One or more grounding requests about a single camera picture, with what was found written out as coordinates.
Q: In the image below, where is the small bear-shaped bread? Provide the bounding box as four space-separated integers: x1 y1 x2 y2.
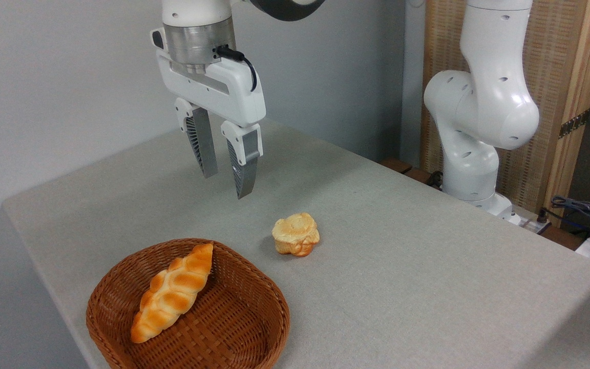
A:
271 213 321 257

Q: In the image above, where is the dark metal screen hinge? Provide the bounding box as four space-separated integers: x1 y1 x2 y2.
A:
559 109 590 139

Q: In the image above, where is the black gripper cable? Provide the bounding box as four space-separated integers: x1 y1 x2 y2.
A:
216 46 258 93

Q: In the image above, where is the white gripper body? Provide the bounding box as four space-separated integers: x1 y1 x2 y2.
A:
151 28 266 129

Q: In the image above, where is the long braided bread loaf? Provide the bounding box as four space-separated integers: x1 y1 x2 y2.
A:
130 243 214 344

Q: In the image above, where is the brown wicker basket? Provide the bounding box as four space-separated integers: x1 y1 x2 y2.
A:
86 238 291 369

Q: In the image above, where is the wooden woven folding screen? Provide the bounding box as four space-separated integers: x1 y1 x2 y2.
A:
420 0 590 226

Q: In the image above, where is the bundle of dark cables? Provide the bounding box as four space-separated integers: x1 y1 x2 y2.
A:
550 195 590 242

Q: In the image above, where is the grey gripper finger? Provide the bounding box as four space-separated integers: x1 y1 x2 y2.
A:
174 97 219 179
221 120 263 199

